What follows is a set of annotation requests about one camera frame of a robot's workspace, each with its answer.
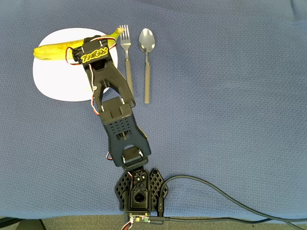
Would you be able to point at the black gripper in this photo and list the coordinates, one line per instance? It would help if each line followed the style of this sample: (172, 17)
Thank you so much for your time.
(76, 54)

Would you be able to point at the yellow banana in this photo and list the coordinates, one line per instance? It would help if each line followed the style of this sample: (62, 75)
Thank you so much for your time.
(52, 51)

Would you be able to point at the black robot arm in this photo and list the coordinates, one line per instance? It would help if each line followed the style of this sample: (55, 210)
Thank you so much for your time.
(124, 134)

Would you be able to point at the white rounded plate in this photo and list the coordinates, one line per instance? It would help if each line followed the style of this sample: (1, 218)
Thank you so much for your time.
(55, 79)

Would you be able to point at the blue-grey woven table cloth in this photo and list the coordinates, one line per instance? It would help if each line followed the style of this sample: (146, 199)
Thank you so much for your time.
(239, 119)

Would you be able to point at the black stand legs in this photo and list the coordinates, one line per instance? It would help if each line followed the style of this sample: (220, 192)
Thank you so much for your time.
(9, 221)

